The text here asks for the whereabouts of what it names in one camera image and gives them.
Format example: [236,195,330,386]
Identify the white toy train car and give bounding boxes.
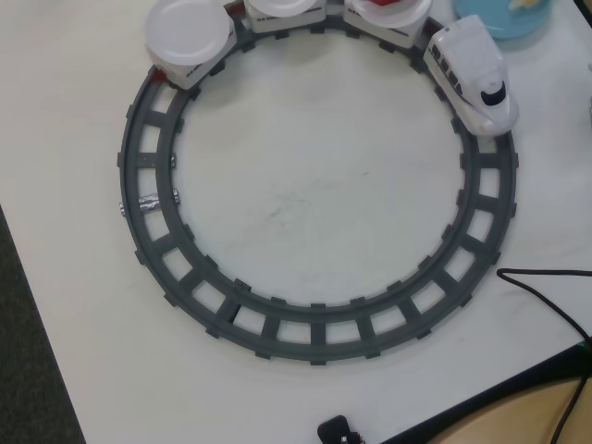
[146,13,240,92]
[342,0,434,51]
[243,0,327,34]

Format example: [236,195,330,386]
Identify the small black device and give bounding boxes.
[317,414,363,444]

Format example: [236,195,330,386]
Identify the white Shinkansen toy locomotive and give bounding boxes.
[421,14,520,137]

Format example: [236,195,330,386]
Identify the light wooden furniture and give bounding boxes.
[432,374,592,444]

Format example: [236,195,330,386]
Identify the blue dish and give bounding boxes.
[450,0,556,41]

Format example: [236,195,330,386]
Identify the silver foil tape strip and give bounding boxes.
[117,188,181,217]

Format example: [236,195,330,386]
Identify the grey circular toy train track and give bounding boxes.
[115,0,520,369]

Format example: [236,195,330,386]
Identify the black cable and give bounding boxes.
[497,267,592,341]
[549,376,592,444]

